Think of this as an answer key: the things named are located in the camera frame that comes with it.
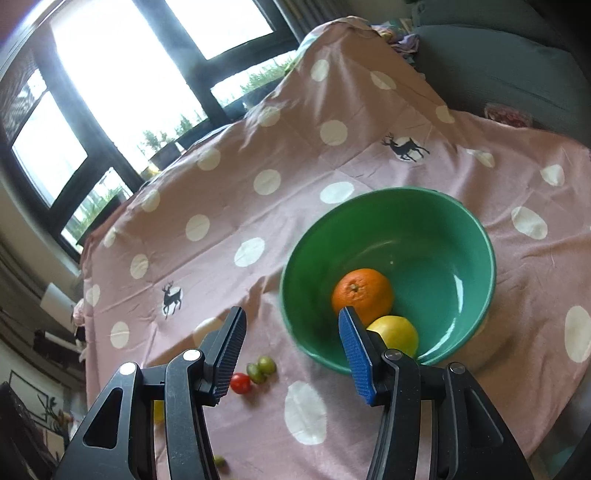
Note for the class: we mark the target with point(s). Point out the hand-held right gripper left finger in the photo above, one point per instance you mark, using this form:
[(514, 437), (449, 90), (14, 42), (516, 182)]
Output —
[(226, 360)]

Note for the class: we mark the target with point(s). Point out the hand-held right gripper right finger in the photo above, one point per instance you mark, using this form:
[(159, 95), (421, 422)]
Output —
[(358, 360)]

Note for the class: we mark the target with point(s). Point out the red cherry tomato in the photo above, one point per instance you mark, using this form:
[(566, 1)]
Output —
[(240, 383)]

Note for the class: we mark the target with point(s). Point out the green olive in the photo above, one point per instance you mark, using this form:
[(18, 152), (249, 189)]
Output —
[(268, 364), (220, 461), (255, 373)]

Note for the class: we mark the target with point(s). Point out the yellow lemon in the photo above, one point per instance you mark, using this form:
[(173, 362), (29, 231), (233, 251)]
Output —
[(397, 334)]

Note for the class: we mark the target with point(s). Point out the orange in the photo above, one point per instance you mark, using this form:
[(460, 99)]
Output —
[(364, 290)]

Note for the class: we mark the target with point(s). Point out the green bowl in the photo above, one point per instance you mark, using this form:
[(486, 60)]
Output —
[(415, 240)]

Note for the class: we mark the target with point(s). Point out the pink white cloth bundle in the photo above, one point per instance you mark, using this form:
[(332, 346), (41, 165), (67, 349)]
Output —
[(81, 332)]

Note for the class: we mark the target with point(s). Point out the black shelf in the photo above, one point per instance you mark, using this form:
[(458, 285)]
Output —
[(53, 339)]

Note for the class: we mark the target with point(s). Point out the potted green plant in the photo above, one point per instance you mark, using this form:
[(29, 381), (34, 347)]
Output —
[(162, 150), (268, 81), (194, 131), (99, 212)]

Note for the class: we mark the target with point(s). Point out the pink polka dot tablecloth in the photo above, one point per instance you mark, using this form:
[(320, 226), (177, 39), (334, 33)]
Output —
[(277, 152)]

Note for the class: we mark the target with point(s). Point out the dark furniture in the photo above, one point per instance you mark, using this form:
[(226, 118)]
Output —
[(21, 438)]

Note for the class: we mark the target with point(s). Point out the black framed window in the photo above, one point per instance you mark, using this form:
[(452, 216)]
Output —
[(198, 83)]

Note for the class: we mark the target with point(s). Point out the pink patterned cloth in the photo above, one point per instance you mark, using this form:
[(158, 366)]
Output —
[(508, 115)]

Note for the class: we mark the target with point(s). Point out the pile of clothes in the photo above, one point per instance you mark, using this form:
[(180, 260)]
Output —
[(399, 41)]

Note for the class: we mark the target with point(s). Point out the grey sofa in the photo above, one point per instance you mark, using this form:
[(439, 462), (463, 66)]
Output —
[(485, 60)]

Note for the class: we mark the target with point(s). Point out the framed wall picture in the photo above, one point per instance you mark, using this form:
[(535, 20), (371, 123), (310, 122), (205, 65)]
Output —
[(32, 397)]

